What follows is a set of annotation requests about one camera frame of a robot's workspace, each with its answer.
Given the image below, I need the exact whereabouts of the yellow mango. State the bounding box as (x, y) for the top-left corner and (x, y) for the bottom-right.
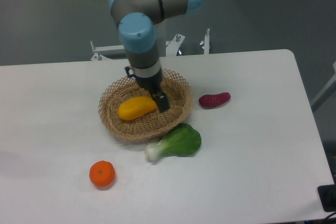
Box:
(118, 96), (157, 121)

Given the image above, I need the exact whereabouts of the purple sweet potato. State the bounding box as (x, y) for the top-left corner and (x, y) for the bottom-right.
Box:
(198, 92), (231, 109)

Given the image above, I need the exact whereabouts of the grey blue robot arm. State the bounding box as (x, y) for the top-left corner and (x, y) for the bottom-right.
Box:
(108, 0), (203, 112)

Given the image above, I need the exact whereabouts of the woven wicker basket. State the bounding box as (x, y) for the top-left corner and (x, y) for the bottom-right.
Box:
(98, 69), (194, 143)

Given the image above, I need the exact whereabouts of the white metal frame right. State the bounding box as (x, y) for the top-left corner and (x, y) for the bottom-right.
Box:
(310, 62), (335, 113)

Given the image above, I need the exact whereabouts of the black device at table edge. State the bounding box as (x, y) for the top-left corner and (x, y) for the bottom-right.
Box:
(317, 184), (335, 212)

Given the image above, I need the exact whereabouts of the green bok choy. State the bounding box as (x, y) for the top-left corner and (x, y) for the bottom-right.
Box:
(144, 123), (202, 162)

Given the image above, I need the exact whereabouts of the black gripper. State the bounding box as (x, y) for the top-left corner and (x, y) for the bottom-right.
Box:
(125, 66), (170, 112)

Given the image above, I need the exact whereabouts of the orange tangerine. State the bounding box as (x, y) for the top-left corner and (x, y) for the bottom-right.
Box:
(89, 161), (115, 188)

